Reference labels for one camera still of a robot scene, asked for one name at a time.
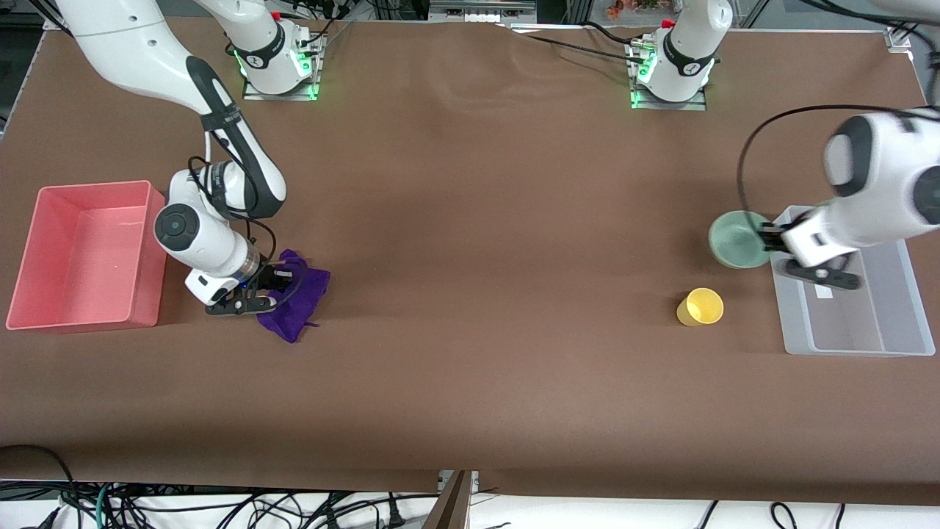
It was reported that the white power strip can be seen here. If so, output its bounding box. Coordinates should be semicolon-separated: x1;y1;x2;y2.
429;0;538;24

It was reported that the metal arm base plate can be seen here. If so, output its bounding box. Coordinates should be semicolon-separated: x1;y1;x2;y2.
628;37;709;112
242;33;325;102

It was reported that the brown wooden board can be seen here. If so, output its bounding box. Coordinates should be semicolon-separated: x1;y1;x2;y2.
422;470;472;529

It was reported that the pink plastic bin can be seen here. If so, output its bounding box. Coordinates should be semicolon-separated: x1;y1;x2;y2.
5;180;168;334

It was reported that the long black table cable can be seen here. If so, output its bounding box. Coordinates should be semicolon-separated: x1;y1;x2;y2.
499;25;651;65

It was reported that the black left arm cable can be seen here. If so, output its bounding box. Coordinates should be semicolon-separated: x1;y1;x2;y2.
737;104;940;221

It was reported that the pale green bowl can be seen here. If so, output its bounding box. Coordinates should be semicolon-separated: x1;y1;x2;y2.
707;210;773;270

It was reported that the purple cloth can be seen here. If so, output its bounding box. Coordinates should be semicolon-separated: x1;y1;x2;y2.
253;249;332;345

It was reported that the aluminium frame profile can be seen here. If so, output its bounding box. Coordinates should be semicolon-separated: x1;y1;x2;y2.
884;22;919;52

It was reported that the short black table cable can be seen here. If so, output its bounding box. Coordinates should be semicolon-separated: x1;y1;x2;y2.
582;21;643;45

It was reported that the yellow cup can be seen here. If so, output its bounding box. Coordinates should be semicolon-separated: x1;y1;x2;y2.
676;287;725;328

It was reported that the brown table cover sheet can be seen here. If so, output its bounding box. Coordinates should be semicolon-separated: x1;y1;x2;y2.
0;13;940;508

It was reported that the thick black looping cable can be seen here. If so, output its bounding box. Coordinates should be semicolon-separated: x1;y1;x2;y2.
0;444;80;515

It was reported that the translucent plastic bin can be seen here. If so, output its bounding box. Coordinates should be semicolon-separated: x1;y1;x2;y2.
770;206;936;358

